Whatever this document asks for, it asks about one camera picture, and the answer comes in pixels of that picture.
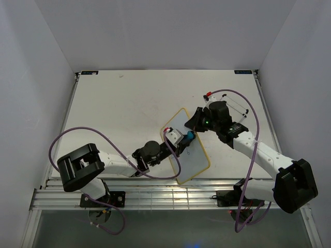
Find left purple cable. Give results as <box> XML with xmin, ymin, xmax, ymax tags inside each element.
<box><xmin>49</xmin><ymin>126</ymin><xmax>182</xmax><ymax>235</ymax></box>

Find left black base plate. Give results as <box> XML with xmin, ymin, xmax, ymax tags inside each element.
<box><xmin>79</xmin><ymin>191</ymin><xmax>126</xmax><ymax>208</ymax></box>

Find blue whiteboard eraser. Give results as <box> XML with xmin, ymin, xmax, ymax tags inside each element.
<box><xmin>186</xmin><ymin>131</ymin><xmax>195</xmax><ymax>140</ymax></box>

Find left blue corner label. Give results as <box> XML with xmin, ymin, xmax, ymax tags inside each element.
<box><xmin>80</xmin><ymin>71</ymin><xmax>99</xmax><ymax>75</ymax></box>

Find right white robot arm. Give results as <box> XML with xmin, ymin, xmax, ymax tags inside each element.
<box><xmin>184</xmin><ymin>101</ymin><xmax>318</xmax><ymax>213</ymax></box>

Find right blue corner label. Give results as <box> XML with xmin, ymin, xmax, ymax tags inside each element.
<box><xmin>234</xmin><ymin>70</ymin><xmax>253</xmax><ymax>74</ymax></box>

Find wire whiteboard stand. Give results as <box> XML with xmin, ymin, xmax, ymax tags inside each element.
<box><xmin>220</xmin><ymin>94</ymin><xmax>249</xmax><ymax>123</ymax></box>

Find blue corner label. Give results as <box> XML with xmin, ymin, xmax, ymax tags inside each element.
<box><xmin>80</xmin><ymin>71</ymin><xmax>99</xmax><ymax>75</ymax></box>
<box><xmin>234</xmin><ymin>70</ymin><xmax>253</xmax><ymax>74</ymax></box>

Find yellow framed small whiteboard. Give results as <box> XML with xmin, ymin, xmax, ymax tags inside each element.
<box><xmin>160</xmin><ymin>107</ymin><xmax>211</xmax><ymax>184</ymax></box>

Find aluminium frame rails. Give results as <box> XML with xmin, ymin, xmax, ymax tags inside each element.
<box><xmin>20</xmin><ymin>72</ymin><xmax>324</xmax><ymax>248</ymax></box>

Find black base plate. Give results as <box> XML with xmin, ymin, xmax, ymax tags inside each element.
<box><xmin>79</xmin><ymin>191</ymin><xmax>126</xmax><ymax>208</ymax></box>
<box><xmin>211</xmin><ymin>190</ymin><xmax>264</xmax><ymax>208</ymax></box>

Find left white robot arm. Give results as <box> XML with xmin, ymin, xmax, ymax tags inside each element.
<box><xmin>57</xmin><ymin>129</ymin><xmax>195</xmax><ymax>207</ymax></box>

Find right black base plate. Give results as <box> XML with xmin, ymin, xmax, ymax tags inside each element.
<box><xmin>211</xmin><ymin>190</ymin><xmax>264</xmax><ymax>208</ymax></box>

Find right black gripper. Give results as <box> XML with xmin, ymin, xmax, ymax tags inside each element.
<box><xmin>184</xmin><ymin>107</ymin><xmax>220</xmax><ymax>133</ymax></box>

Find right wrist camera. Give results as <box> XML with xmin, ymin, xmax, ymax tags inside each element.
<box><xmin>203</xmin><ymin>91</ymin><xmax>218</xmax><ymax>112</ymax></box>

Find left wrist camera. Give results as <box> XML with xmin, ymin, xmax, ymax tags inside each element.
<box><xmin>163</xmin><ymin>128</ymin><xmax>184</xmax><ymax>148</ymax></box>

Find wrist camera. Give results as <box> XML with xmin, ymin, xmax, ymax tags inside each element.
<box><xmin>203</xmin><ymin>91</ymin><xmax>218</xmax><ymax>112</ymax></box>
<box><xmin>163</xmin><ymin>128</ymin><xmax>184</xmax><ymax>148</ymax></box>

